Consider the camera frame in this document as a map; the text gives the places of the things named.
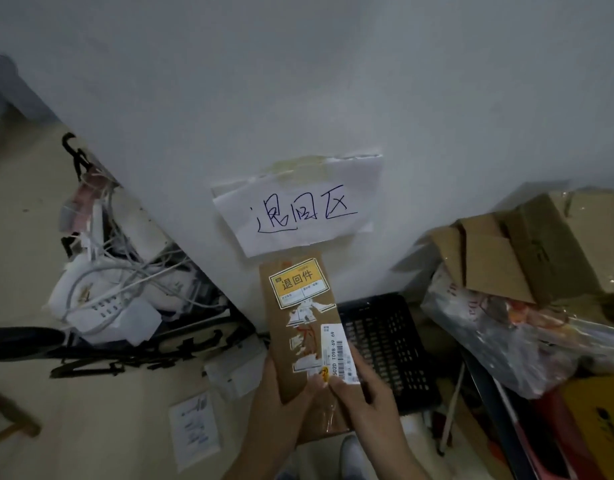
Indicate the black hook hanger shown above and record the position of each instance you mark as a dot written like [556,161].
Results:
[77,154]

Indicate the yellowish tape strip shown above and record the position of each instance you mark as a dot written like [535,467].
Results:
[299,164]

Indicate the white handwritten paper sign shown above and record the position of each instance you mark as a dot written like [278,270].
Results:
[307,209]

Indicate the yellow cardboard box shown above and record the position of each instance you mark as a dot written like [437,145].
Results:
[604,424]

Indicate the clear plastic bag with contents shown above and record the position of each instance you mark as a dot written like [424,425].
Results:
[512,339]

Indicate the black metal frame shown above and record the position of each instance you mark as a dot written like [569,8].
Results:
[152,352]

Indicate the white printed paper sheet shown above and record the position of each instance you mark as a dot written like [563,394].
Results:
[194,429]

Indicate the black plastic crate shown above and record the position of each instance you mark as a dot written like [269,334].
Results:
[387,344]

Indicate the red flat package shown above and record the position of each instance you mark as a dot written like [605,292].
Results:
[552,439]

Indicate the person's right hand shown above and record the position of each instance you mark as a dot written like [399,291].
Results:
[377,419]

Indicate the open brown cardboard box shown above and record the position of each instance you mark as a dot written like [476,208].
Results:
[537,244]

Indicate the person's right forearm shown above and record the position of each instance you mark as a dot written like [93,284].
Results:
[402,467]

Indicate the wooden stool leg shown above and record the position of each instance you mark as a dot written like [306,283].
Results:
[12,419]

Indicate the person's left thumb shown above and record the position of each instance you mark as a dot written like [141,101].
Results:
[309,387]

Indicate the white shoe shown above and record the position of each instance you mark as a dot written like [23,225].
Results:
[354,459]

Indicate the white power strip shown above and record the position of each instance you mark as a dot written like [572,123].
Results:
[104,304]

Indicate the person's left hand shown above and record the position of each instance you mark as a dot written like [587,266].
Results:
[272,404]

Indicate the brown cardboard parcel with labels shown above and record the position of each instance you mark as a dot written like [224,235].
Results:
[292,339]

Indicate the dark metal bar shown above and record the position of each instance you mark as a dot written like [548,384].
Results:
[497,419]

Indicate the black padded seat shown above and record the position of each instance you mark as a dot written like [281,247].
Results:
[22,343]

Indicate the person's left forearm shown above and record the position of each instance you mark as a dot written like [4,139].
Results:
[259,462]

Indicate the thin wooden stick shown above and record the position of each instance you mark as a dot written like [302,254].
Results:
[452,409]

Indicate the person's right thumb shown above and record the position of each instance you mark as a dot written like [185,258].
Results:
[344,394]

